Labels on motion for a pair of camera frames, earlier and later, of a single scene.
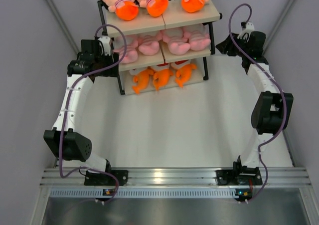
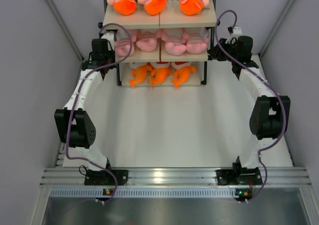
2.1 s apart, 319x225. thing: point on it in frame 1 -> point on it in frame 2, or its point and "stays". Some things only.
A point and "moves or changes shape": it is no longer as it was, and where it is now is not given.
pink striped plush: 178,40 moves or changes shape
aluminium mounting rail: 287,176 stays
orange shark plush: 142,79 -> 140,73
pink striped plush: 131,55 moves or changes shape
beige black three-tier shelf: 159,52 stays
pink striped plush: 197,37 moves or changes shape
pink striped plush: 149,44 moves or changes shape
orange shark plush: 161,78 moves or changes shape
